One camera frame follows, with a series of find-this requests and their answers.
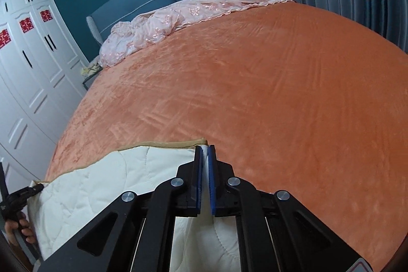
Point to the pink embroidered quilt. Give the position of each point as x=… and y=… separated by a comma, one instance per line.
x=159, y=23

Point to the cream quilted jacket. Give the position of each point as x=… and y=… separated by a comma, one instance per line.
x=95, y=189

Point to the white wardrobe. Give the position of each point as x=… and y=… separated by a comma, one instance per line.
x=47, y=77

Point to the red paper decoration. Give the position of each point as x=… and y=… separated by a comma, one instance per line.
x=3, y=36
x=25, y=24
x=45, y=16

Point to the pale yellow cloth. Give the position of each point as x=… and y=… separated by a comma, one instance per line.
x=91, y=69

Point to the orange plush blanket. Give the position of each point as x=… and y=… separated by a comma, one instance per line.
x=255, y=84

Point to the person's left hand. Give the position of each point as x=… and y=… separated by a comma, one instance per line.
x=27, y=232

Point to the dark nightstand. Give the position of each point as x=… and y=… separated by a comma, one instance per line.
x=89, y=82

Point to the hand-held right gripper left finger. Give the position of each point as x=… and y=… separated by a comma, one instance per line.
x=199, y=182

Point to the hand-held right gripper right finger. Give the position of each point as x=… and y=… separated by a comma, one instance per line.
x=213, y=182

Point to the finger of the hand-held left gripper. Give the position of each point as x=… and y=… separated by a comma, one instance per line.
x=32, y=191

